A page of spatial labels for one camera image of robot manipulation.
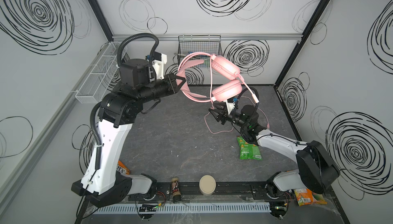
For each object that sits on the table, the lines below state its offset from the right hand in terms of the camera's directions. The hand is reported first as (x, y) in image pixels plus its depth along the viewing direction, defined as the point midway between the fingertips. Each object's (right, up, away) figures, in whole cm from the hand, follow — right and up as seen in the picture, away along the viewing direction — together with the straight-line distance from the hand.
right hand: (209, 107), depth 75 cm
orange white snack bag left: (-45, -32, +3) cm, 56 cm away
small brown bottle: (-16, -41, -4) cm, 44 cm away
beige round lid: (-1, -36, -5) cm, 37 cm away
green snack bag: (+22, -25, +8) cm, 34 cm away
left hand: (-10, +11, -22) cm, 26 cm away
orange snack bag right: (+44, -41, -5) cm, 61 cm away
